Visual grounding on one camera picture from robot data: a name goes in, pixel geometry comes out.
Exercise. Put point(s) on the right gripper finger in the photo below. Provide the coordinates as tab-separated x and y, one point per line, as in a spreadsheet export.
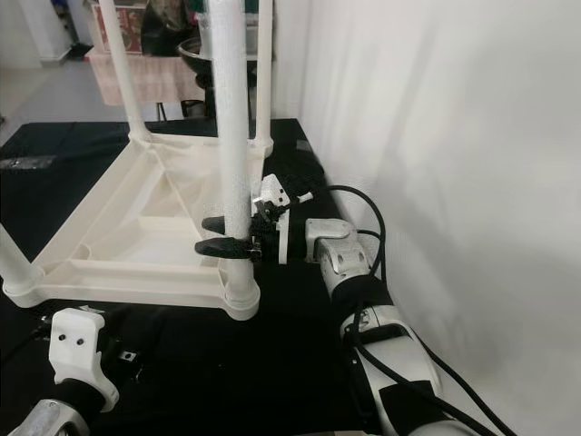
227	247
215	224

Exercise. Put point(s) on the black tablecloth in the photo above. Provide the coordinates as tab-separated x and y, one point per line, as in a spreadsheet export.
191	372

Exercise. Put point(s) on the cream plastic table top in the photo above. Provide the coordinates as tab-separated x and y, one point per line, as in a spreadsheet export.
136	236

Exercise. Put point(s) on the grey tape patch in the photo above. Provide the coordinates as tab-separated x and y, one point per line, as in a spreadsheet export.
304	145

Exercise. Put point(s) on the pink checked cloth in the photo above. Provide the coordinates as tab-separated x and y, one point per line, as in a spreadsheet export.
163	82

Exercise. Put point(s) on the black wok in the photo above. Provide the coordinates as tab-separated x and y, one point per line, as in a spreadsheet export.
195	64

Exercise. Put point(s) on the clear tape patch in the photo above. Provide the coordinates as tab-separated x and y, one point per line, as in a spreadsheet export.
27	162

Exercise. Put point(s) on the red printed box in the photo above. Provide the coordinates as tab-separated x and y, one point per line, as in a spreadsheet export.
132	27

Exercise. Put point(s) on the black floor appliance base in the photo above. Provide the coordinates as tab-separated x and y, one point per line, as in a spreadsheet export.
77	54

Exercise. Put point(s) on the green pot lid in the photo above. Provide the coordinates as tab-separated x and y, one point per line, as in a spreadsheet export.
201	4

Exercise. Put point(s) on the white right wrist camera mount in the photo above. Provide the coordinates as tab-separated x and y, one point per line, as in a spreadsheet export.
270	195

